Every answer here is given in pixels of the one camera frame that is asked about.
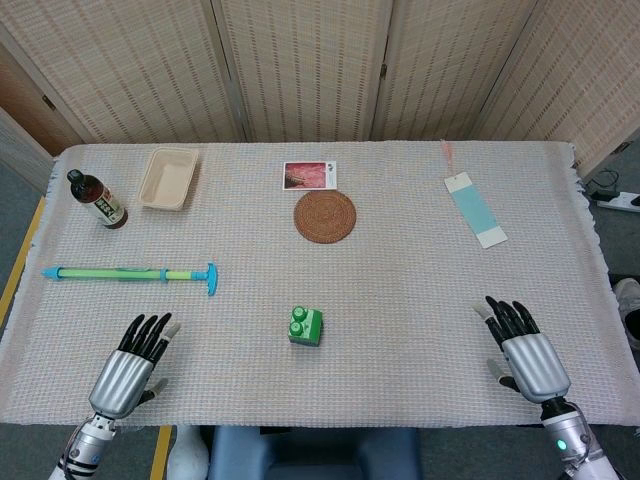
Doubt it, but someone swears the white sneaker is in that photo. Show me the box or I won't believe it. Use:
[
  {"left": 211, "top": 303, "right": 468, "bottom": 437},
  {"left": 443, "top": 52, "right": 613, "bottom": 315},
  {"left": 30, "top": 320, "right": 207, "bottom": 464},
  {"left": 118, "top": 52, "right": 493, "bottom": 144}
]
[{"left": 613, "top": 277, "right": 640, "bottom": 347}]

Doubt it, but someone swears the white robot torso cover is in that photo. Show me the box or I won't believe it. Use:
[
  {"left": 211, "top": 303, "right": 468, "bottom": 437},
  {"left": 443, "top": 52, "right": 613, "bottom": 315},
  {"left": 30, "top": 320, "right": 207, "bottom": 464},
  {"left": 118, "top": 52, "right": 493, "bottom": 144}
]
[{"left": 166, "top": 424, "right": 210, "bottom": 480}]

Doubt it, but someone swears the dark tea bottle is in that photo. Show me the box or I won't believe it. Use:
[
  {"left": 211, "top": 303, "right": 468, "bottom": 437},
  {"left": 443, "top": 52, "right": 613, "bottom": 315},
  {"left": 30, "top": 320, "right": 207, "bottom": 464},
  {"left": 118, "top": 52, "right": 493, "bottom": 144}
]
[{"left": 66, "top": 168, "right": 129, "bottom": 231}]

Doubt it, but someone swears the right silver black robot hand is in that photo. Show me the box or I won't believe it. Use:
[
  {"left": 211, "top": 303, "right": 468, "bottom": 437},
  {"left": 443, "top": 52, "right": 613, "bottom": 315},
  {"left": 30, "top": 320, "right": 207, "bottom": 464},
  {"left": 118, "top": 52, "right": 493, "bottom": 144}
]
[{"left": 472, "top": 295, "right": 572, "bottom": 404}]

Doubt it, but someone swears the beige disposable food tray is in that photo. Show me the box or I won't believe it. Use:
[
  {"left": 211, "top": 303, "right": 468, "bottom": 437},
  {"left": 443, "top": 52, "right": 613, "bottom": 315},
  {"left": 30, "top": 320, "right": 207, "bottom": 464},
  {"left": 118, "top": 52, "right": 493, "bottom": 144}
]
[{"left": 137, "top": 146, "right": 200, "bottom": 213}]

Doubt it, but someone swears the green building block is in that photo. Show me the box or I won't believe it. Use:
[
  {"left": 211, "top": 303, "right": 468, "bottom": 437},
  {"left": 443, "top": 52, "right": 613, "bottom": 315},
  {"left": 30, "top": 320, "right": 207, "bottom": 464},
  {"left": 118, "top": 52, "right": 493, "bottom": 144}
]
[{"left": 287, "top": 305, "right": 324, "bottom": 348}]

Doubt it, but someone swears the beige woven folding screen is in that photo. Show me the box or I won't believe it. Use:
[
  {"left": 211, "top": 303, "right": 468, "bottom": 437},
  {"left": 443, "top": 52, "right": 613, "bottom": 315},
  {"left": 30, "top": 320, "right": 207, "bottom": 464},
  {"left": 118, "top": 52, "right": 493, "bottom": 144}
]
[{"left": 0, "top": 0, "right": 640, "bottom": 180}]

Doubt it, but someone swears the white woven tablecloth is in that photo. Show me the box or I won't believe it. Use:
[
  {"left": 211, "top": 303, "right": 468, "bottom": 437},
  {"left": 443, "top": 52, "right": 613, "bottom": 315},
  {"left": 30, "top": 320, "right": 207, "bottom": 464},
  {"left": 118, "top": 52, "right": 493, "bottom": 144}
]
[{"left": 0, "top": 141, "right": 627, "bottom": 429}]

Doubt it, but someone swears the light blue bookmark with tassel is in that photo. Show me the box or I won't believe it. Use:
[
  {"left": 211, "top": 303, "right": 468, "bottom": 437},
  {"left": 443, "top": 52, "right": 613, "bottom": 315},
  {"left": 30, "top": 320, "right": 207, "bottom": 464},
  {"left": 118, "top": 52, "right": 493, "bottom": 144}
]
[{"left": 439, "top": 139, "right": 509, "bottom": 250}]

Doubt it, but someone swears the black power cable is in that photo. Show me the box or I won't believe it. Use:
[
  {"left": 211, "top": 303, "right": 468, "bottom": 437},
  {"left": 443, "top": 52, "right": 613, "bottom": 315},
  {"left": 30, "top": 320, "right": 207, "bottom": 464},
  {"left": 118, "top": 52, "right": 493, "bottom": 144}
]
[{"left": 583, "top": 168, "right": 622, "bottom": 197}]

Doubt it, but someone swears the round woven rattan coaster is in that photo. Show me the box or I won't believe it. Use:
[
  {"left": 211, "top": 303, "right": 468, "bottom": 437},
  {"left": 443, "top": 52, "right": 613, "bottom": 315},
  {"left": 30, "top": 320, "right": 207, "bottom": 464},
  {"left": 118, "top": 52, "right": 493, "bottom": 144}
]
[{"left": 293, "top": 189, "right": 359, "bottom": 245}]

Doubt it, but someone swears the green blue toy water pump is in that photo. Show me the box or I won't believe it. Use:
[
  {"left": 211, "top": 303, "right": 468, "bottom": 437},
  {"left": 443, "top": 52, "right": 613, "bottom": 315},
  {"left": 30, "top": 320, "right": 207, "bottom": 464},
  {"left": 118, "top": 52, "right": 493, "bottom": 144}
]
[{"left": 41, "top": 261, "right": 219, "bottom": 298}]

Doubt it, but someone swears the white power strip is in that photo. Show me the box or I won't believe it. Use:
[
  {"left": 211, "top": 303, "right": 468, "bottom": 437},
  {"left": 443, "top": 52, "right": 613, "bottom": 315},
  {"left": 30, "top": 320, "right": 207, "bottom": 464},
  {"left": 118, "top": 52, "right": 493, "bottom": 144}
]
[{"left": 596, "top": 190, "right": 640, "bottom": 213}]

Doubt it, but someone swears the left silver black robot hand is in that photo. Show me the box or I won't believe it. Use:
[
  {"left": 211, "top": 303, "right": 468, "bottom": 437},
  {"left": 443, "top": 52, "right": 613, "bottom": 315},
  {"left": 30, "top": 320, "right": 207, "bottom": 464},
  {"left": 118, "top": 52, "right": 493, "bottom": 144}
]
[{"left": 88, "top": 312, "right": 182, "bottom": 419}]

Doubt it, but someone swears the red photo card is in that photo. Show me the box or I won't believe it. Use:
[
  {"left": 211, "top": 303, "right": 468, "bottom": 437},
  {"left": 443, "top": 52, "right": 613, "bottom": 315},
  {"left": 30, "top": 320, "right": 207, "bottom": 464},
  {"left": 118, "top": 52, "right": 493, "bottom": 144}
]
[{"left": 282, "top": 160, "right": 339, "bottom": 193}]

